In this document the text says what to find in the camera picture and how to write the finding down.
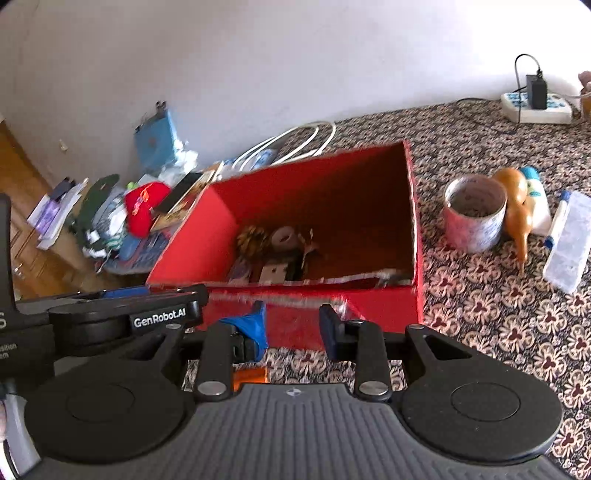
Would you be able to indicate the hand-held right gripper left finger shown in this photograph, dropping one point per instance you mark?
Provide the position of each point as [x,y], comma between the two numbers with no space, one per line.
[254,328]

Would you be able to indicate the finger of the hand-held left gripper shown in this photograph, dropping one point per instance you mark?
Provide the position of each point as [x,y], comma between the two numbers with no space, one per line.
[138,292]

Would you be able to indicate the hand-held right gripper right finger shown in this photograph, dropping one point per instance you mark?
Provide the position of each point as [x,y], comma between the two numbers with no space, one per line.
[328,330]

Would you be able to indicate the brown pine cone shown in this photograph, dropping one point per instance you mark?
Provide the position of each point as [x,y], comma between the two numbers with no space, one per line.
[251,240]

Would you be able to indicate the red cardboard box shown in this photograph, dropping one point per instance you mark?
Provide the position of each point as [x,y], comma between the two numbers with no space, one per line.
[360,194]

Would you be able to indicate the blue jeans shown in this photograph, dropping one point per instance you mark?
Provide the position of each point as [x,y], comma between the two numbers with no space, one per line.
[138,249]

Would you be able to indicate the orange small object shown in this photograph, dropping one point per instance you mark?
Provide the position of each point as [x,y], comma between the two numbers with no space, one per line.
[249,376]

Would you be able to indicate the white square block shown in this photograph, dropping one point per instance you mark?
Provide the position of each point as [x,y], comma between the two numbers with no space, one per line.
[272,272]

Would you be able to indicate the purple small packet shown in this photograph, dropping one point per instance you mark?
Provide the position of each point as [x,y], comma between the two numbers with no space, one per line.
[240,270]

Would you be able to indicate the red embroidered cap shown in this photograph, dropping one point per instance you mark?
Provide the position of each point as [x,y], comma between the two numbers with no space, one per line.
[143,207]

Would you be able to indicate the clear tape roll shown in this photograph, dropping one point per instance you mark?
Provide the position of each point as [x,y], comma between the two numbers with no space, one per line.
[281,237]

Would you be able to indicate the dark green cloth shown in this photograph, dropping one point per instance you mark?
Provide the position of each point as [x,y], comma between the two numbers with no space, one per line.
[99,198]

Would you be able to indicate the black book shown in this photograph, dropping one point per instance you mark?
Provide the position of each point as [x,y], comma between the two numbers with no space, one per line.
[182,189]

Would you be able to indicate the white papers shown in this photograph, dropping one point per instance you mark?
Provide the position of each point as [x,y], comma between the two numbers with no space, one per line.
[55,207]

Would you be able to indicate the light blue bag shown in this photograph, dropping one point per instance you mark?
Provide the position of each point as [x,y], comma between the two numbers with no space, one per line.
[157,141]

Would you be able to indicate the blue white plastic bag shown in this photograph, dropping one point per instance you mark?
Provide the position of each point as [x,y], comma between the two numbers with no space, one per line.
[261,158]

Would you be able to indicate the patterned tin can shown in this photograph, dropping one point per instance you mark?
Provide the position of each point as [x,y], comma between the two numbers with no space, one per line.
[473,221]

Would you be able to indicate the wooden gourd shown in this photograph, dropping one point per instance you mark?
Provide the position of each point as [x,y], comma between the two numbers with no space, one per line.
[515,207]

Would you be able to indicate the white bottle blue cap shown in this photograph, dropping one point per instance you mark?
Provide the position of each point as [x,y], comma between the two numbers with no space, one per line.
[539,203]

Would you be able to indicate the white tube blue cap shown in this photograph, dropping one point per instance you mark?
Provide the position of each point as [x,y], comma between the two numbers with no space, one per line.
[556,219]

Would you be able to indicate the clear plastic box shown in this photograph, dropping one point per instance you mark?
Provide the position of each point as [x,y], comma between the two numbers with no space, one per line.
[572,249]

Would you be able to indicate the white power strip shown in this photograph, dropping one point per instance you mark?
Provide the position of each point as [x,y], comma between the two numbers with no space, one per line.
[556,110]

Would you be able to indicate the black charger adapter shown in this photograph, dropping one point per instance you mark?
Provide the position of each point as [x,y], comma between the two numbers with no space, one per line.
[535,90]

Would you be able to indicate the pink plush toy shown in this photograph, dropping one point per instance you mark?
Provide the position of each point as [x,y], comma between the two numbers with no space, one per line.
[585,81]

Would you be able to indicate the wooden picture frame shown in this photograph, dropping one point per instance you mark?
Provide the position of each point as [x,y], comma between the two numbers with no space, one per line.
[198,198]

